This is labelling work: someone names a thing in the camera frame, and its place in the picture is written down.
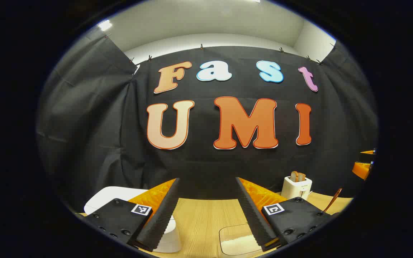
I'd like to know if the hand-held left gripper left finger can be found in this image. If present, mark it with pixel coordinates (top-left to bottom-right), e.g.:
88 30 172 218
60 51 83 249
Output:
85 177 181 252

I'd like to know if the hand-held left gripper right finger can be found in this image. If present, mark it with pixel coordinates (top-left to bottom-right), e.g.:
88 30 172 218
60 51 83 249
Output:
235 177 340 251

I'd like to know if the brown wooden spoon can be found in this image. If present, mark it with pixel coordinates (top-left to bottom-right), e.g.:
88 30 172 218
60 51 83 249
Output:
322 188 343 215

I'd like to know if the white rice cooker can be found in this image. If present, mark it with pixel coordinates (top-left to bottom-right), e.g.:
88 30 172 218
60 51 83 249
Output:
84 186 182 253

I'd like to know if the clear plastic rice container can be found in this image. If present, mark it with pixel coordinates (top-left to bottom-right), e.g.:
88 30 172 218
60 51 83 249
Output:
219 224 266 256

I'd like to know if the white toaster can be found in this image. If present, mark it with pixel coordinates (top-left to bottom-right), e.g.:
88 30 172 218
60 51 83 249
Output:
281 176 313 200

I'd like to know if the black backdrop cloth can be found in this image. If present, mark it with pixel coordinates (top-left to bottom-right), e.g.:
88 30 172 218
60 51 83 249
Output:
36 34 378 212

